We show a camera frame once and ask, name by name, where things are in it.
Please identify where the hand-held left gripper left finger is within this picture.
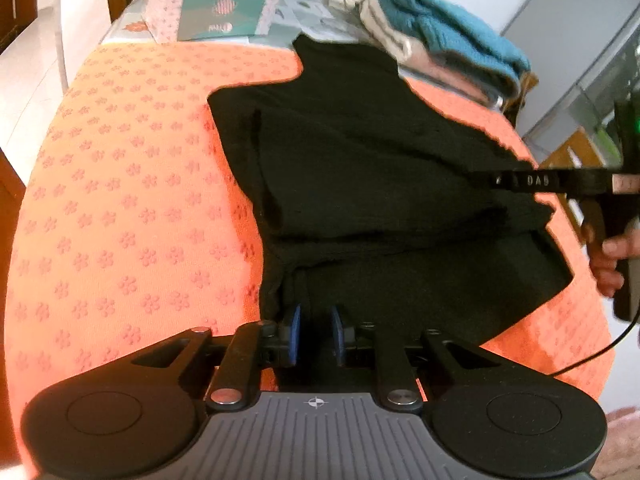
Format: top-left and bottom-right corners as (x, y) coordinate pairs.
(130, 304), (303, 414)

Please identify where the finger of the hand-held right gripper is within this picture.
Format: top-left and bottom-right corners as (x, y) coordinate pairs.
(468, 170), (517, 193)

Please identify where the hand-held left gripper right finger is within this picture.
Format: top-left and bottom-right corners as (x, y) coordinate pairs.
(328, 305), (485, 414)

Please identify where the black garment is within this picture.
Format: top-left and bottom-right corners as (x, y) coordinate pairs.
(206, 35), (576, 362)

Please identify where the person's right hand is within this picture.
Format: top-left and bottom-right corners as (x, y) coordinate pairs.
(580, 207), (640, 300)

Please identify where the pale pink folded garment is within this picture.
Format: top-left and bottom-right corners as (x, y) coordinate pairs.
(404, 45), (503, 107)

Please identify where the blue folded towel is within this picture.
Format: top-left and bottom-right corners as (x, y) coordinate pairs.
(384, 0), (532, 99)

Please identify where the orange flower-embossed mat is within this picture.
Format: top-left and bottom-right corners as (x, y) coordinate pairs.
(9, 42), (610, 467)

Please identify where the teal pink box red print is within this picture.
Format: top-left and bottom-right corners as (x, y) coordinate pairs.
(142, 0), (294, 44)

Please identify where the black cable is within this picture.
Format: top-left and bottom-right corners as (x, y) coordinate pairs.
(549, 310), (640, 377)

